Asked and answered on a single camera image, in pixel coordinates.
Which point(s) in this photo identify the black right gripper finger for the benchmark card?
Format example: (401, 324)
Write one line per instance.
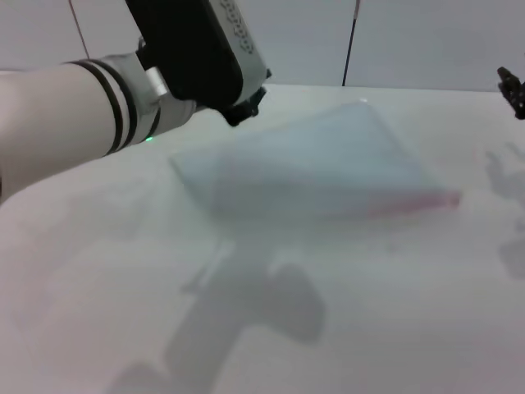
(510, 76)
(516, 102)

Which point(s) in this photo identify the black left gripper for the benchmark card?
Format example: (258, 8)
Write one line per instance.
(242, 108)

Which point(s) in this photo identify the transparent document bag red zipper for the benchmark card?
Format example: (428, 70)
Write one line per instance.
(307, 164)

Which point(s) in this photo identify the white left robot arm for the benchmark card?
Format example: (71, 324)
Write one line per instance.
(74, 119)

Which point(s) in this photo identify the thin black rod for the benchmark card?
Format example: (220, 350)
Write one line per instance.
(350, 41)

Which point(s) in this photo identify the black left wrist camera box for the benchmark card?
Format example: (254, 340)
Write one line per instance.
(188, 49)

